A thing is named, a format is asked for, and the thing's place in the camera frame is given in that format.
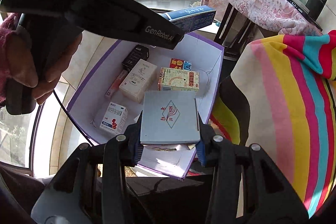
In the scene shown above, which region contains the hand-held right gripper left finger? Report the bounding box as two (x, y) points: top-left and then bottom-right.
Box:
(31, 109), (143, 224)

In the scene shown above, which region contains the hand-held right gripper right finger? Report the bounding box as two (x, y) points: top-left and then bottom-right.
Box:
(196, 111), (309, 224)

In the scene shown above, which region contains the white box red figure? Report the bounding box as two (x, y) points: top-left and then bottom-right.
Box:
(99, 102), (129, 135)

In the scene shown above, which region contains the grey blue box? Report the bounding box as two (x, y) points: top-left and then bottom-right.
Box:
(140, 91), (201, 152)

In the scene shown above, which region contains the black shaver box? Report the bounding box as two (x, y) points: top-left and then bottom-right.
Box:
(121, 45), (150, 73)

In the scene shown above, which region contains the long pink box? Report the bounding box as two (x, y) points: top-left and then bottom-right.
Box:
(105, 69), (129, 99)

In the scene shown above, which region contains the white box figure print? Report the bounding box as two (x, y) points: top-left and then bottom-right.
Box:
(119, 59), (158, 103)

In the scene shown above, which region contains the long blue box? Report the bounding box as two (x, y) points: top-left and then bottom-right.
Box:
(160, 6), (217, 33)

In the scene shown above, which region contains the small red yellow box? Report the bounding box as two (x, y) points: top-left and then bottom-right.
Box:
(169, 58), (192, 70)

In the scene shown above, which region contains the white cardboard box purple edge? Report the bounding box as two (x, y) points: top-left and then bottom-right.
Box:
(66, 31), (225, 181)

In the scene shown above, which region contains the person's left forearm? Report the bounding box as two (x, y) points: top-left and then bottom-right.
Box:
(0, 13), (19, 109)

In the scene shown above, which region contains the person's left hand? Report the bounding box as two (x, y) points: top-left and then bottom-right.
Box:
(7, 32), (83, 105)

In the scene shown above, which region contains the striped colourful tablecloth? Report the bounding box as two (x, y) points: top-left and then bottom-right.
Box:
(210, 30), (336, 219)

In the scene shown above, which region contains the black smartphone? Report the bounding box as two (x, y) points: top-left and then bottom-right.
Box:
(282, 0), (311, 14)

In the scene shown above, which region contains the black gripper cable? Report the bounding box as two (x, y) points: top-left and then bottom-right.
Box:
(52, 90), (95, 147)

